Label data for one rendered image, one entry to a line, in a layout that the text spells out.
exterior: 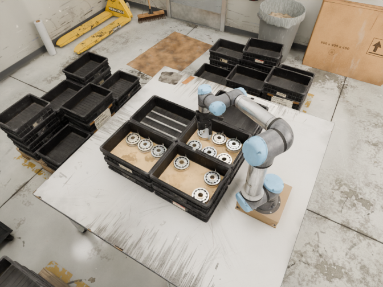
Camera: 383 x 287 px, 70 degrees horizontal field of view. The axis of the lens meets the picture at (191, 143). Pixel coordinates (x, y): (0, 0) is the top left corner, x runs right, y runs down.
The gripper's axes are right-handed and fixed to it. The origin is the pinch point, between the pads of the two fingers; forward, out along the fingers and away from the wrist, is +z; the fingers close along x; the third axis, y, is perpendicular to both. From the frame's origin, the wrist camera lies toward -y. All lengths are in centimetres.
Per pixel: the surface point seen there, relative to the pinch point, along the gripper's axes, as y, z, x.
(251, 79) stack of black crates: -85, 48, -122
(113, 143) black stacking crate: 60, 10, -21
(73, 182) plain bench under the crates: 92, 29, -11
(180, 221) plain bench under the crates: 28, 34, 34
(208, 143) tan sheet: -2.7, 16.1, -8.6
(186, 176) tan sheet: 18.3, 18.6, 13.6
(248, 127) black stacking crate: -34.1, 15.4, -15.5
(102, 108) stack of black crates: 74, 37, -102
